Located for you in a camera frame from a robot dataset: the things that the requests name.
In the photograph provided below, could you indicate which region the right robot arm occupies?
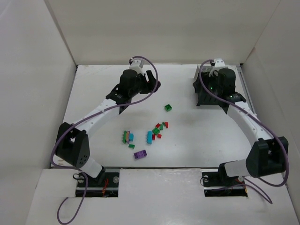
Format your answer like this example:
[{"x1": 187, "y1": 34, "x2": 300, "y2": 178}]
[{"x1": 194, "y1": 67, "x2": 289, "y2": 179}]

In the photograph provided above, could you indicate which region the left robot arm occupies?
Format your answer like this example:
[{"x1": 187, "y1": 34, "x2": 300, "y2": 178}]
[{"x1": 52, "y1": 69, "x2": 160, "y2": 178}]

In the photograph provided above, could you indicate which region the white slotted container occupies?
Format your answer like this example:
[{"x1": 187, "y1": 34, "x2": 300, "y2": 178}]
[{"x1": 194, "y1": 64, "x2": 231, "y2": 81}]

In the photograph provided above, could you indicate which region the black slotted container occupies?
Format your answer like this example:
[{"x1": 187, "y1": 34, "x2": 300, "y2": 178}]
[{"x1": 193, "y1": 72, "x2": 234, "y2": 106}]

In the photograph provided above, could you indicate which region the green square lego brick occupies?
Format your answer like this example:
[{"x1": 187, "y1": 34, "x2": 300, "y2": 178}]
[{"x1": 164, "y1": 104, "x2": 172, "y2": 112}]

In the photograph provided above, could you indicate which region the green lego brick centre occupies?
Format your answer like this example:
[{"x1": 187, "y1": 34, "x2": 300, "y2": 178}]
[{"x1": 152, "y1": 127, "x2": 160, "y2": 135}]

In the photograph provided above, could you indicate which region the cyan long lego brick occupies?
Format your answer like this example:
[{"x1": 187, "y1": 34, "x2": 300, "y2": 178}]
[{"x1": 146, "y1": 131, "x2": 152, "y2": 145}]

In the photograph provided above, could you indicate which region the stacked multicolour lego pile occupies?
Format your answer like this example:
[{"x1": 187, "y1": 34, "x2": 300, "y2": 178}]
[{"x1": 122, "y1": 131, "x2": 134, "y2": 143}]

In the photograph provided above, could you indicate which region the small green lego brick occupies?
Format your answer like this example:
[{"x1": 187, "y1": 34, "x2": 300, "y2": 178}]
[{"x1": 128, "y1": 144, "x2": 135, "y2": 149}]

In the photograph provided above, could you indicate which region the purple flat lego brick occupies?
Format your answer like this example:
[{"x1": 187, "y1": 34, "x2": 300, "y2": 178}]
[{"x1": 134, "y1": 150, "x2": 147, "y2": 160}]

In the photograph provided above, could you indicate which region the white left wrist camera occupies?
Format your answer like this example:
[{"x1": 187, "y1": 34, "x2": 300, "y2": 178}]
[{"x1": 129, "y1": 58, "x2": 144, "y2": 74}]

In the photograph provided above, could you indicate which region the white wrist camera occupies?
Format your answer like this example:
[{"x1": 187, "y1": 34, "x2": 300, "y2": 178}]
[
  {"x1": 129, "y1": 58, "x2": 144, "y2": 74},
  {"x1": 209, "y1": 58, "x2": 226, "y2": 76}
]

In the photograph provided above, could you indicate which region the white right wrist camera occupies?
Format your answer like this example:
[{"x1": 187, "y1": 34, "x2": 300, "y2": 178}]
[{"x1": 209, "y1": 58, "x2": 226, "y2": 76}]

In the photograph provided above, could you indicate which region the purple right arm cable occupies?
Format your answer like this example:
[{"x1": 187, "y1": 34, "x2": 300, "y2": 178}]
[{"x1": 198, "y1": 58, "x2": 290, "y2": 204}]

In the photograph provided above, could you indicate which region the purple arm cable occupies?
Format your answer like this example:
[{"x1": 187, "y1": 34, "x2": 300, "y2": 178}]
[
  {"x1": 50, "y1": 55, "x2": 158, "y2": 225},
  {"x1": 198, "y1": 58, "x2": 290, "y2": 204}
]

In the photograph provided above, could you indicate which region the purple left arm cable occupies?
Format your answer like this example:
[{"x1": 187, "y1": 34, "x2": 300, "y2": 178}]
[{"x1": 50, "y1": 55, "x2": 158, "y2": 225}]

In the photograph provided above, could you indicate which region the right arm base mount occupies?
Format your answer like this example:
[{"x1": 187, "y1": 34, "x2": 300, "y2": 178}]
[{"x1": 200, "y1": 163, "x2": 248, "y2": 197}]

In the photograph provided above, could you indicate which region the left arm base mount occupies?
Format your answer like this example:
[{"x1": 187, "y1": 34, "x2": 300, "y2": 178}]
[{"x1": 73, "y1": 168, "x2": 120, "y2": 198}]

